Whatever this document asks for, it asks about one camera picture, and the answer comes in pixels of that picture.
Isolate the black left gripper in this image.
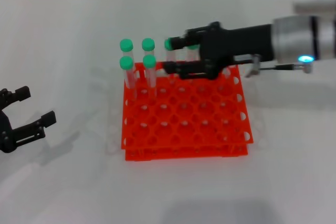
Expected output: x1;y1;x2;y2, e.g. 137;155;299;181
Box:
0;86;57;154

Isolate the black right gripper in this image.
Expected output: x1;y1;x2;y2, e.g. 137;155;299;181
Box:
161;21;275;81

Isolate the green-capped clear test tube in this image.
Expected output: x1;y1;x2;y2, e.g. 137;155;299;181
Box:
119;39;137;63
141;38;157;58
119;56;139;101
164;39;178;63
143;55;159;100
186;45;200;62

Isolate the orange test tube rack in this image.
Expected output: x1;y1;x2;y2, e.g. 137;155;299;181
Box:
121;61;255;162

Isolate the thin black camera cable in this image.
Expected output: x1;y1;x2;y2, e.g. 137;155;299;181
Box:
258;63;299;72

